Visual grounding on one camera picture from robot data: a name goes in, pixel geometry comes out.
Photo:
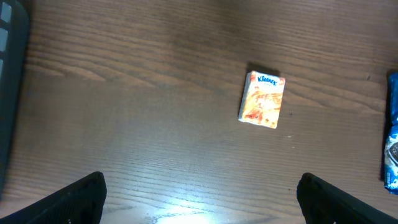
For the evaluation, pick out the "blue Oreo cookie pack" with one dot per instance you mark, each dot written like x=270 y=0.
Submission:
x=390 y=151

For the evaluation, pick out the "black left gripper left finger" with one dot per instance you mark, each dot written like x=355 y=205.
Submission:
x=80 y=202

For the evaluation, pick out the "orange snack packet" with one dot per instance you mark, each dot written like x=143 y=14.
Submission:
x=262 y=99

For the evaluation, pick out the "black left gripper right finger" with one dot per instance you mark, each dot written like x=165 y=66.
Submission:
x=322 y=202

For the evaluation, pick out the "grey plastic mesh basket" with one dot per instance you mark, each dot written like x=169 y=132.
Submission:
x=15 y=24

